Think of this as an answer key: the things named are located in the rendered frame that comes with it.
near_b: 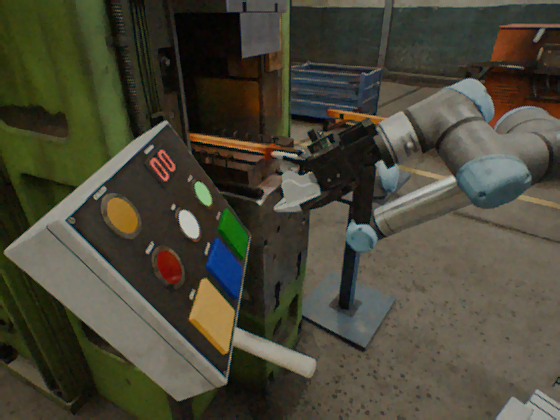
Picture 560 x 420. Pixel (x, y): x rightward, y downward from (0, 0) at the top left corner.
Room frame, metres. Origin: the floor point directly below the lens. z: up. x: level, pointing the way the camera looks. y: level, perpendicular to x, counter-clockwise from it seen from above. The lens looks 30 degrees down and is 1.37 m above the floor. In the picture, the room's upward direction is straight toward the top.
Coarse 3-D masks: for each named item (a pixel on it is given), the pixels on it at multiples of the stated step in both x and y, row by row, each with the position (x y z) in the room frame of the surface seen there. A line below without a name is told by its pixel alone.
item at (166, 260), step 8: (160, 256) 0.34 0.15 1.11; (168, 256) 0.35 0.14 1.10; (160, 264) 0.33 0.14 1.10; (168, 264) 0.34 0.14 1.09; (176, 264) 0.35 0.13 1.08; (160, 272) 0.32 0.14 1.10; (168, 272) 0.33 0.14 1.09; (176, 272) 0.34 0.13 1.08; (168, 280) 0.32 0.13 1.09; (176, 280) 0.33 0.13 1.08
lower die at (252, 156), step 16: (192, 144) 1.09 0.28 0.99; (208, 144) 1.07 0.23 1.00; (208, 160) 0.97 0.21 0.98; (224, 160) 0.97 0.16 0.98; (240, 160) 0.96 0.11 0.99; (256, 160) 0.95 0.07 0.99; (272, 160) 1.03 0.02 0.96; (208, 176) 0.95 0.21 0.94; (224, 176) 0.93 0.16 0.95; (240, 176) 0.91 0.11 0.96; (256, 176) 0.94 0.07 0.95
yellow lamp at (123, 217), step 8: (112, 200) 0.35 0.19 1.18; (120, 200) 0.36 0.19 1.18; (112, 208) 0.34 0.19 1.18; (120, 208) 0.35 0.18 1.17; (128, 208) 0.36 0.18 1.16; (112, 216) 0.33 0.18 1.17; (120, 216) 0.34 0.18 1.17; (128, 216) 0.35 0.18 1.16; (136, 216) 0.36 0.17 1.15; (120, 224) 0.33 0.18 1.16; (128, 224) 0.34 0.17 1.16; (136, 224) 0.35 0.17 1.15; (128, 232) 0.33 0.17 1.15
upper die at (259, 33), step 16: (176, 16) 0.98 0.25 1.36; (192, 16) 0.95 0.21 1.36; (208, 16) 0.93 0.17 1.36; (224, 16) 0.91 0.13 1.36; (240, 16) 0.90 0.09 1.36; (256, 16) 0.96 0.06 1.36; (272, 16) 1.04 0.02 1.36; (176, 32) 0.98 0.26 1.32; (192, 32) 0.96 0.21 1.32; (208, 32) 0.94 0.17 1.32; (224, 32) 0.91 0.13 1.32; (240, 32) 0.90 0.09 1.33; (256, 32) 0.96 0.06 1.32; (272, 32) 1.03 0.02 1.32; (192, 48) 0.96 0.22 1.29; (208, 48) 0.94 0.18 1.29; (224, 48) 0.92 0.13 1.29; (240, 48) 0.90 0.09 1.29; (256, 48) 0.96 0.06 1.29; (272, 48) 1.03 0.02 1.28
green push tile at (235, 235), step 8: (224, 216) 0.55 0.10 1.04; (232, 216) 0.57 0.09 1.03; (224, 224) 0.52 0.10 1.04; (232, 224) 0.55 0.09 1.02; (224, 232) 0.51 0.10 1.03; (232, 232) 0.53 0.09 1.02; (240, 232) 0.56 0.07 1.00; (232, 240) 0.51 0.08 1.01; (240, 240) 0.54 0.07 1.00; (232, 248) 0.50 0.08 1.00; (240, 248) 0.52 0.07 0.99; (240, 256) 0.50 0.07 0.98
